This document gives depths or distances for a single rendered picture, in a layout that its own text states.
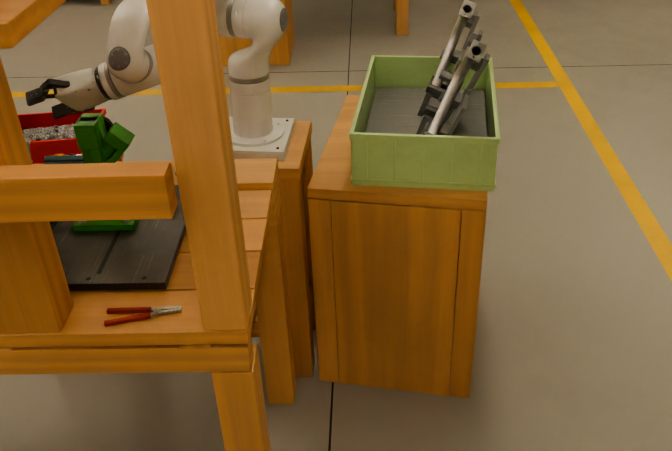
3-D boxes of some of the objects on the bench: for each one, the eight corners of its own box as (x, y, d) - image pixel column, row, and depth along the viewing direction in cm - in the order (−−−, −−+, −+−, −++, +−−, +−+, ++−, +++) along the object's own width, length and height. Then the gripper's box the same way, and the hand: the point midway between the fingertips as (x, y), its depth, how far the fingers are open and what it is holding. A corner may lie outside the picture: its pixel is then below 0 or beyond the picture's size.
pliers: (104, 327, 148) (102, 323, 148) (107, 311, 153) (106, 307, 152) (181, 319, 150) (180, 315, 149) (182, 303, 154) (181, 299, 153)
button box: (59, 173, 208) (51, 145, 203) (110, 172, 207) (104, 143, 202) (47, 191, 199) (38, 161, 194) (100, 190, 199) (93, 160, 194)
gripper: (90, 82, 147) (17, 109, 150) (132, 109, 164) (65, 133, 166) (84, 50, 149) (12, 77, 152) (126, 80, 166) (60, 104, 168)
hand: (44, 105), depth 159 cm, fingers open, 8 cm apart
